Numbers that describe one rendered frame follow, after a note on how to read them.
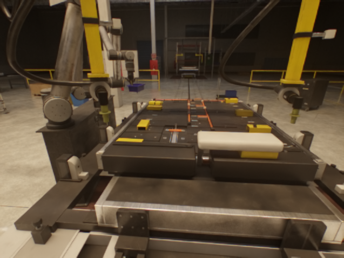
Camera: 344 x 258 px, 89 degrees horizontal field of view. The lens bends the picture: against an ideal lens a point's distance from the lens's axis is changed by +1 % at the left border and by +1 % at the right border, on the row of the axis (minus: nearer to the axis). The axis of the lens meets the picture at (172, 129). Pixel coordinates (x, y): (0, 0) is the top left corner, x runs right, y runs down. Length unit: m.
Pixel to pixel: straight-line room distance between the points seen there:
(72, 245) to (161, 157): 0.48
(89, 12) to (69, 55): 0.86
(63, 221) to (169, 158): 0.51
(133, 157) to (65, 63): 1.06
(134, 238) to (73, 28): 1.45
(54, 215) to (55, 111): 0.87
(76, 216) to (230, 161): 0.70
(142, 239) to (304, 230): 0.56
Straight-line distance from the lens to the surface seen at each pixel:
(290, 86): 1.02
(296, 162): 0.91
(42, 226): 0.92
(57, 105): 1.62
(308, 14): 1.02
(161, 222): 0.75
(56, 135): 1.97
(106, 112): 0.69
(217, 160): 0.79
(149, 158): 0.79
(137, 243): 0.77
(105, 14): 6.38
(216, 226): 0.76
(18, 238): 1.03
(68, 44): 1.66
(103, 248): 0.93
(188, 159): 0.78
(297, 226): 0.79
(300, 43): 1.01
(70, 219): 0.93
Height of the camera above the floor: 1.50
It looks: 21 degrees down
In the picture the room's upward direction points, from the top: straight up
